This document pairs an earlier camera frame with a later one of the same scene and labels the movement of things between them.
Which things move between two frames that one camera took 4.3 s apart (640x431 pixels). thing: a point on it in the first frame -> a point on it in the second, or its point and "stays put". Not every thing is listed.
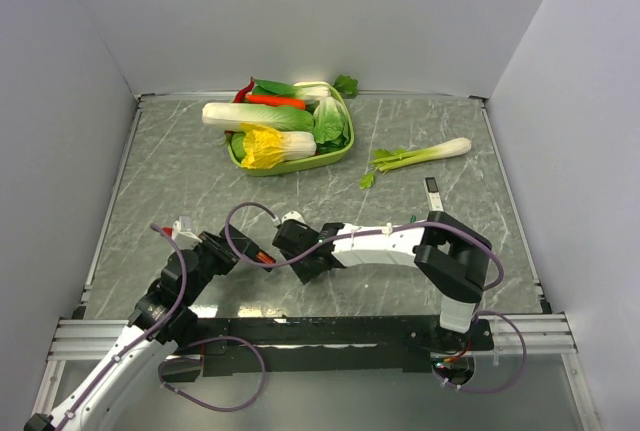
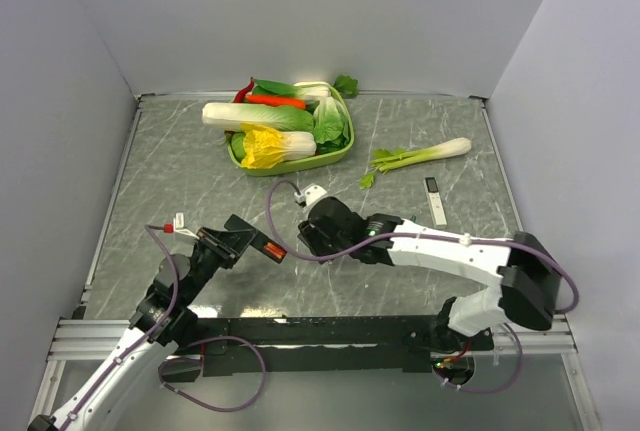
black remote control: (252, 251) -> (269, 247)
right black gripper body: (305, 270) -> (321, 245)
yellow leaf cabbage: (264, 148) stays put
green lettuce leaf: (331, 122) stays put
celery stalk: (383, 160) stays put
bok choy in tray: (309, 89) stays put
